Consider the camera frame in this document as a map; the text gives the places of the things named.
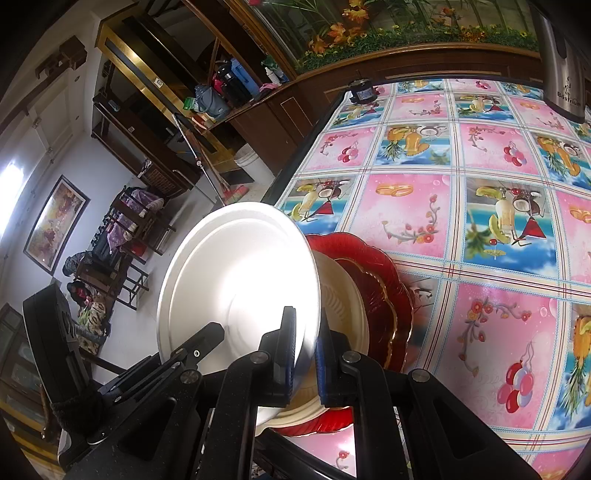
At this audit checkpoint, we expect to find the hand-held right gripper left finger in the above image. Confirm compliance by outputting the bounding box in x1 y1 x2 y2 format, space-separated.
60 305 297 480

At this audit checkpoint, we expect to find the dark wooden chair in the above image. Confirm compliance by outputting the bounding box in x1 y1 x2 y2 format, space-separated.
74 251 151 315

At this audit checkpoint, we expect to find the fruit print tablecloth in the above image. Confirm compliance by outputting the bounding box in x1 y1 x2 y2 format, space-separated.
263 78 591 480

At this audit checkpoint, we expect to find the grey blue jug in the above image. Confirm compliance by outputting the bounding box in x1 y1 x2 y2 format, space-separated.
194 84 229 118

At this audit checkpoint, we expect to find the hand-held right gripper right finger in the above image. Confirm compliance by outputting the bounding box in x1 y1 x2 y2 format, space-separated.
314 307 541 480

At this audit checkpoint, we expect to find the white plastic bucket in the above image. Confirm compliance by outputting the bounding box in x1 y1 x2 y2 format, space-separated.
233 148 259 178

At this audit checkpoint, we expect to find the blue plastic container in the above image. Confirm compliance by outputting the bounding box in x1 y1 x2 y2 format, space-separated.
231 58 262 95

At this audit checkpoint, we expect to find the person's left hand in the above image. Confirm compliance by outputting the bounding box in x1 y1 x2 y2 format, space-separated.
48 384 110 438

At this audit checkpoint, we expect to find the white foam bowl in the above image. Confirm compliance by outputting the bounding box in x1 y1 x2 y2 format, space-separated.
157 202 321 428

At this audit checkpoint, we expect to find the dark wooden wall cabinet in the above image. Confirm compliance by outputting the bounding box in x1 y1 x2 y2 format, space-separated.
95 0 546 204

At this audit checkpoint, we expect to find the flower garden glass panel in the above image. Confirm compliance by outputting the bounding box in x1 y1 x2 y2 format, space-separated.
245 0 543 70

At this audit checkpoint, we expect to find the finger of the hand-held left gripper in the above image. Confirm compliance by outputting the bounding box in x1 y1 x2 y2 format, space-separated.
97 321 226 409

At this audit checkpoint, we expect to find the framed wall picture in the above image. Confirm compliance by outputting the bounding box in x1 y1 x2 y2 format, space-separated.
23 174 90 277

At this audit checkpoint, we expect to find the wooden chair with purple cloth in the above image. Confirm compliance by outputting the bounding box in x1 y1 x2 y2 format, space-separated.
106 185 176 257

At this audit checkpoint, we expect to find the black flask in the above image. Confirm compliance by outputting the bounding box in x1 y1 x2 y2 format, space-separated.
212 65 245 104

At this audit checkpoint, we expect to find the beige plastic bowl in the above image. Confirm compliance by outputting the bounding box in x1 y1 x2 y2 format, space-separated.
256 251 371 435

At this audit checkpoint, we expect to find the mop with metal handle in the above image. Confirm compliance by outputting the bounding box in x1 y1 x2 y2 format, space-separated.
172 113 250 206

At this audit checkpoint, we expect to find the small black jar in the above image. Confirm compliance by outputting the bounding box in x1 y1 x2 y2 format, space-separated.
348 78 378 103

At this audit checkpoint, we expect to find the steel thermos jug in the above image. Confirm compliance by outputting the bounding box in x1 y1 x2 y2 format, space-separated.
529 0 591 124

